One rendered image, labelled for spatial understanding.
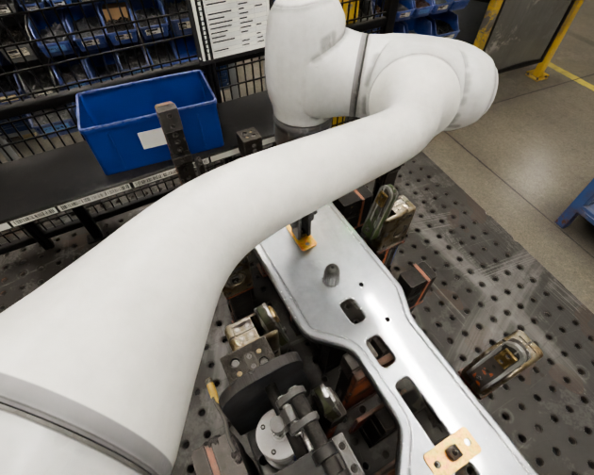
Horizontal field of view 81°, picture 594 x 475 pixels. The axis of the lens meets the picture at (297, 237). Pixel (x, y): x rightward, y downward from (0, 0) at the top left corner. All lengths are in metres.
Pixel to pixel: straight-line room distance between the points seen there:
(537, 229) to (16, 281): 2.50
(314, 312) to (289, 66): 0.42
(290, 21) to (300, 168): 0.24
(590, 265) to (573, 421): 1.50
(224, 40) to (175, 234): 0.92
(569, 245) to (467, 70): 2.13
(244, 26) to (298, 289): 0.72
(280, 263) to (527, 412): 0.69
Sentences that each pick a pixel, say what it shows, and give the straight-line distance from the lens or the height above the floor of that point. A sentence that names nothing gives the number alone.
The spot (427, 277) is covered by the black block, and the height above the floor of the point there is 0.99.
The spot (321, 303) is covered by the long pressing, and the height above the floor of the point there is 1.00.
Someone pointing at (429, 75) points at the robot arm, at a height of 1.42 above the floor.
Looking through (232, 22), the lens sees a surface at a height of 1.24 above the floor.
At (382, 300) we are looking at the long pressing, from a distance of 0.70.
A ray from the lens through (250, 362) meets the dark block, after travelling 0.51.
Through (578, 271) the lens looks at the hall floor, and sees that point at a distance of 2.44.
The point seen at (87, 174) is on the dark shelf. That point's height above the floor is 1.03.
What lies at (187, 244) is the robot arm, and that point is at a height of 1.46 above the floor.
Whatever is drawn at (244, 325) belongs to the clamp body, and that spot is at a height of 1.07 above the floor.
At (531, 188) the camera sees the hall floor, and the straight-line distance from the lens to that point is 2.77.
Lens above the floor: 1.60
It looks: 52 degrees down
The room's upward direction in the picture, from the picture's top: straight up
